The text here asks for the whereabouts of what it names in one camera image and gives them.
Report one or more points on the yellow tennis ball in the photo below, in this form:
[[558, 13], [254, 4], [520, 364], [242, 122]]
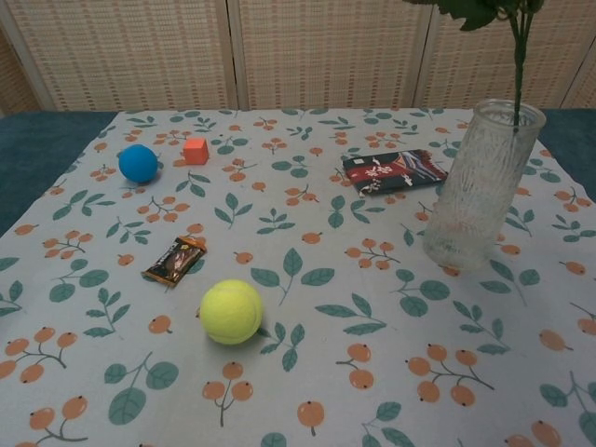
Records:
[[231, 312]]

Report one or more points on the woven folding screen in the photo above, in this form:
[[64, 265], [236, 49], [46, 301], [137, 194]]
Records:
[[298, 51]]

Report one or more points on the teal table cover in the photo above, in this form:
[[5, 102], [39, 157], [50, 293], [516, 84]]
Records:
[[37, 158]]

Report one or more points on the floral print tablecloth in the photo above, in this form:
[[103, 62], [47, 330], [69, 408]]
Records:
[[298, 326]]

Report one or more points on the blue ball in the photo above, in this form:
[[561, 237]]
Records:
[[138, 163]]

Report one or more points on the pink artificial flower bouquet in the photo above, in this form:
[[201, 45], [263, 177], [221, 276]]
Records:
[[517, 60]]

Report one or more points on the transparent textured glass vase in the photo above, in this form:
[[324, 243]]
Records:
[[479, 186]]

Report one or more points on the orange cube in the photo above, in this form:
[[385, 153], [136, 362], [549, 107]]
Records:
[[195, 151]]

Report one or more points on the dark patterned snack packet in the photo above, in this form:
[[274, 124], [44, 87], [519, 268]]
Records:
[[393, 172]]

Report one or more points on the dark brown snack wrapper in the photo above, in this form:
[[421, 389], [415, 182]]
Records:
[[174, 262]]

